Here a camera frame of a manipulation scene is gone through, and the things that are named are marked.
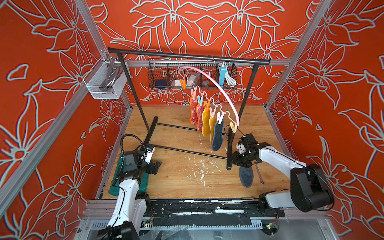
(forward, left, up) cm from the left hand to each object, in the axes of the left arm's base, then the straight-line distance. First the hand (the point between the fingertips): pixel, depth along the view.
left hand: (150, 158), depth 86 cm
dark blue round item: (+40, -2, +24) cm, 47 cm away
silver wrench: (-8, -64, -5) cm, 65 cm away
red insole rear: (+18, -24, +23) cm, 38 cm away
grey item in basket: (+44, -23, +27) cm, 56 cm away
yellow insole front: (+8, -34, +27) cm, 44 cm away
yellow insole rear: (+11, -31, +26) cm, 42 cm away
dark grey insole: (+6, -38, +18) cm, 42 cm away
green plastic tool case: (-15, 0, -1) cm, 15 cm away
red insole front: (+15, -27, +27) cm, 41 cm away
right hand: (+2, -47, -2) cm, 47 cm away
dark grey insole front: (-5, -56, -5) cm, 57 cm away
